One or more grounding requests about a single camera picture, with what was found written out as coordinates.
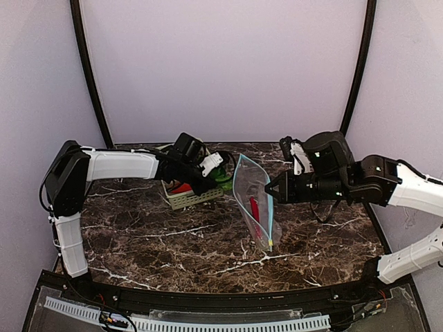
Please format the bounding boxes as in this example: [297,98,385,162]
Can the clear zip top bag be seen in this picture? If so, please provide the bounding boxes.
[233,154,282,252]

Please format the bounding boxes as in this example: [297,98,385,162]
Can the black curved front rail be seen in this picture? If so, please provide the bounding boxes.
[62,278,381,320]

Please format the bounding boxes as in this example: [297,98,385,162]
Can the orange red chili pepper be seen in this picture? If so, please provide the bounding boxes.
[169,183,192,194]

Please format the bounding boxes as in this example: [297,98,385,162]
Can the black frame post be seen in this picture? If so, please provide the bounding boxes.
[339,0,377,136]
[69,0,114,149]

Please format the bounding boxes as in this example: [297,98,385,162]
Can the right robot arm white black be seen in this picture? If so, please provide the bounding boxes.
[264,131,442,284]

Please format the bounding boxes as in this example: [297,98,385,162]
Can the green bok choy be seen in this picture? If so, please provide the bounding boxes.
[208,163,234,192]

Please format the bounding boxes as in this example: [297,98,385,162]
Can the long red chili pepper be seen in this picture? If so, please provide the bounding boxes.
[249,197,264,241]

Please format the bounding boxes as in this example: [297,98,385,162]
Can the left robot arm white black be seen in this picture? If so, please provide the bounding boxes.
[39,133,224,278]

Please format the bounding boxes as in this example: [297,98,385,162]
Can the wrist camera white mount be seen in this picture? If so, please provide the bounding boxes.
[199,152,227,177]
[279,136,314,176]

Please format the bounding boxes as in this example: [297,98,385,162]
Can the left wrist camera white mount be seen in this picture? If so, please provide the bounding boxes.
[199,152,227,177]

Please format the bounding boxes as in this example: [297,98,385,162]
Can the left black frame post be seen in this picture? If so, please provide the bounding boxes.
[69,0,114,149]

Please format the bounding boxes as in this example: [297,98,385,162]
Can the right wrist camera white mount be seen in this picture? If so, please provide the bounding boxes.
[279,136,314,176]

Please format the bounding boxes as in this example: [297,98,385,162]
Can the white slotted cable duct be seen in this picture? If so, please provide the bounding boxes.
[41,296,331,332]

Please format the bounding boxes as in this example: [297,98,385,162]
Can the right black frame post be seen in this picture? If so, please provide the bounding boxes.
[339,0,377,136]

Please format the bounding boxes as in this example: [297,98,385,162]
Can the beige plastic basket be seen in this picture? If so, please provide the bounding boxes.
[157,143,224,211]

